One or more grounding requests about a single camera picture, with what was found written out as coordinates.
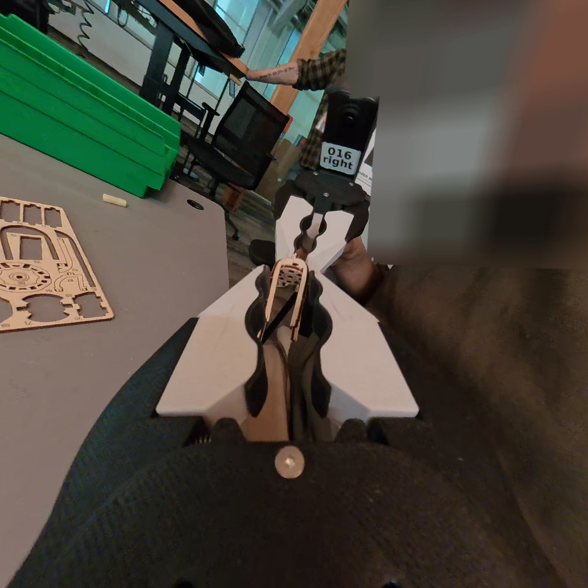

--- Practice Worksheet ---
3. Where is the grey desk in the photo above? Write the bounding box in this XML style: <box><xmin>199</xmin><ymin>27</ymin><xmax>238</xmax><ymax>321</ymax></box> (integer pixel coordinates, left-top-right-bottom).
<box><xmin>0</xmin><ymin>133</ymin><xmax>230</xmax><ymax>588</ymax></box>

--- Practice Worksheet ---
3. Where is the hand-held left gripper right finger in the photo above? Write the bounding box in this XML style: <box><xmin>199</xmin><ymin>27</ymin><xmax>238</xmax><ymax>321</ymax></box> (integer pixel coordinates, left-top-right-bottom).
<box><xmin>288</xmin><ymin>270</ymin><xmax>420</xmax><ymax>435</ymax></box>

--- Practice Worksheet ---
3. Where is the wooden arch part with gear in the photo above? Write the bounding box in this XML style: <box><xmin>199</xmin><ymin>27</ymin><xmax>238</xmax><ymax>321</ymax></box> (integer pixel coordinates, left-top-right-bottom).
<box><xmin>258</xmin><ymin>257</ymin><xmax>309</xmax><ymax>343</ymax></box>

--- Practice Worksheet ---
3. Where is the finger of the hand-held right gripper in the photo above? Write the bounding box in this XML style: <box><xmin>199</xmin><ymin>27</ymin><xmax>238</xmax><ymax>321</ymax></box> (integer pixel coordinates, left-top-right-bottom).
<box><xmin>303</xmin><ymin>209</ymin><xmax>355</xmax><ymax>274</ymax></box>
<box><xmin>275</xmin><ymin>195</ymin><xmax>318</xmax><ymax>267</ymax></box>

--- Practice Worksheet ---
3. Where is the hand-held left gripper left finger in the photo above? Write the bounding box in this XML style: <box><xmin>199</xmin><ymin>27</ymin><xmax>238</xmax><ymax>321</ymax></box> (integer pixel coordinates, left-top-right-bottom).
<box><xmin>155</xmin><ymin>265</ymin><xmax>276</xmax><ymax>432</ymax></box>

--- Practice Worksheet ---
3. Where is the black standing desk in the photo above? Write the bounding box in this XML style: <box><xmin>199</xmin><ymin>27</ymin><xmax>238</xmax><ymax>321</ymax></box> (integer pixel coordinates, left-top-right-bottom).
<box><xmin>138</xmin><ymin>0</ymin><xmax>250</xmax><ymax>116</ymax></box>

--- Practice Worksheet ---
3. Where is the wooden puzzle sheet with gear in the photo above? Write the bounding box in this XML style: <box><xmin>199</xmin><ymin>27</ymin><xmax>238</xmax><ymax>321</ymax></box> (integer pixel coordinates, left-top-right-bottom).
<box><xmin>0</xmin><ymin>197</ymin><xmax>115</xmax><ymax>334</ymax></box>

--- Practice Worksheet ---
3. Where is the wooden beam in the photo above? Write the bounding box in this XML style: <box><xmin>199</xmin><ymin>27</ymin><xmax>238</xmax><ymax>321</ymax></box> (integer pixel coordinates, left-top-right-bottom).
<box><xmin>269</xmin><ymin>0</ymin><xmax>348</xmax><ymax>115</ymax></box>

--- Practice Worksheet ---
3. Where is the stack of green plastic bins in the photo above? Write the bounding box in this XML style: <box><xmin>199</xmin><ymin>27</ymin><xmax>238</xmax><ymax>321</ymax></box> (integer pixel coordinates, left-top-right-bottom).
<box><xmin>0</xmin><ymin>13</ymin><xmax>182</xmax><ymax>199</ymax></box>

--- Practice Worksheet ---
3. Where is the person's right hand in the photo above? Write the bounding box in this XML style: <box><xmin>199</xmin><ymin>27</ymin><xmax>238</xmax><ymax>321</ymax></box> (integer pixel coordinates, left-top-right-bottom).
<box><xmin>334</xmin><ymin>239</ymin><xmax>385</xmax><ymax>306</ymax></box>

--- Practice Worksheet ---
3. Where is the cardboard box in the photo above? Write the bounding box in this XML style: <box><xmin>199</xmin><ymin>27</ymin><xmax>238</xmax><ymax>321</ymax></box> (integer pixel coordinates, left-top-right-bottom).
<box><xmin>256</xmin><ymin>138</ymin><xmax>305</xmax><ymax>199</ymax></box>

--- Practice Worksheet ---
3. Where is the black mesh office chair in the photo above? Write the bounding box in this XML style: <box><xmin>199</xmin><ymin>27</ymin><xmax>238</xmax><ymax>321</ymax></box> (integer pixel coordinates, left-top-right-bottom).
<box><xmin>177</xmin><ymin>82</ymin><xmax>291</xmax><ymax>240</ymax></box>

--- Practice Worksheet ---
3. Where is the black rubber band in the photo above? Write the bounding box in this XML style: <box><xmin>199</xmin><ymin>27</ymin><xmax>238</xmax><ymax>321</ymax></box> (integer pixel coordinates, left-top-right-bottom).
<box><xmin>263</xmin><ymin>298</ymin><xmax>299</xmax><ymax>339</ymax></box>

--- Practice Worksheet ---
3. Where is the another person's forearm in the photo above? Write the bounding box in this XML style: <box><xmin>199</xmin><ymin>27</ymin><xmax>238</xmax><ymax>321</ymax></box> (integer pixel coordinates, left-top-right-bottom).
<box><xmin>246</xmin><ymin>60</ymin><xmax>304</xmax><ymax>88</ymax></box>

